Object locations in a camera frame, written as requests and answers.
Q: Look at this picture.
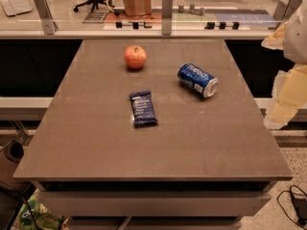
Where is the black power adapter with cable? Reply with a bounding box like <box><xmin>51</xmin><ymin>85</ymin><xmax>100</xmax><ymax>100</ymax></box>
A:
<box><xmin>276</xmin><ymin>185</ymin><xmax>307</xmax><ymax>230</ymax></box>

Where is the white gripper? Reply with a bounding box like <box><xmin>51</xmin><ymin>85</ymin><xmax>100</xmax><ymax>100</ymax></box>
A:
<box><xmin>261</xmin><ymin>0</ymin><xmax>307</xmax><ymax>129</ymax></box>

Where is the left metal glass post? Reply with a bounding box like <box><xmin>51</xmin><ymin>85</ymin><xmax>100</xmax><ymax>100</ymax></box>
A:
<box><xmin>34</xmin><ymin>0</ymin><xmax>58</xmax><ymax>35</ymax></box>

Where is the grey table drawer base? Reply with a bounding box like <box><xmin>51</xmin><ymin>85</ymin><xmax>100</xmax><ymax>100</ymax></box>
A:
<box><xmin>38</xmin><ymin>191</ymin><xmax>271</xmax><ymax>230</ymax></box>

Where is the black office chair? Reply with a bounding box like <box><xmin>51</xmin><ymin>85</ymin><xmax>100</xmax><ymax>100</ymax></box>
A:
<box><xmin>73</xmin><ymin>0</ymin><xmax>114</xmax><ymax>12</ymax></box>

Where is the metal glass post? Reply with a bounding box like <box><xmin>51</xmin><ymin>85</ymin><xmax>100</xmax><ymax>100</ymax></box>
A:
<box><xmin>161</xmin><ymin>0</ymin><xmax>173</xmax><ymax>35</ymax></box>
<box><xmin>34</xmin><ymin>0</ymin><xmax>58</xmax><ymax>35</ymax></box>
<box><xmin>282</xmin><ymin>0</ymin><xmax>303</xmax><ymax>20</ymax></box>

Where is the middle metal glass post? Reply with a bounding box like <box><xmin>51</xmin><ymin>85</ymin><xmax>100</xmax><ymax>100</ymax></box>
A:
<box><xmin>161</xmin><ymin>0</ymin><xmax>173</xmax><ymax>35</ymax></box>

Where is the blue pepsi can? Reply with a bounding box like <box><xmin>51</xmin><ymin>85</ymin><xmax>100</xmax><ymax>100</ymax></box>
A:
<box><xmin>177</xmin><ymin>63</ymin><xmax>219</xmax><ymax>98</ymax></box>

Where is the green patterned bag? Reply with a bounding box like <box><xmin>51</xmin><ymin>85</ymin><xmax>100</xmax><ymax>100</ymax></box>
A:
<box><xmin>17</xmin><ymin>196</ymin><xmax>64</xmax><ymax>230</ymax></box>

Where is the right metal glass post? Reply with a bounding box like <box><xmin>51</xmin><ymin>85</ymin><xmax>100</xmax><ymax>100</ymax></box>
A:
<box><xmin>282</xmin><ymin>0</ymin><xmax>303</xmax><ymax>20</ymax></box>

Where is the red apple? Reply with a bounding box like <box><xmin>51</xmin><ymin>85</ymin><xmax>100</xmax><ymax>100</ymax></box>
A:
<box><xmin>124</xmin><ymin>45</ymin><xmax>147</xmax><ymax>69</ymax></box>

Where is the blue snack bar wrapper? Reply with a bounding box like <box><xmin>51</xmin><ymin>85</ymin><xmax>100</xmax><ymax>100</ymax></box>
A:
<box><xmin>129</xmin><ymin>90</ymin><xmax>157</xmax><ymax>127</ymax></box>

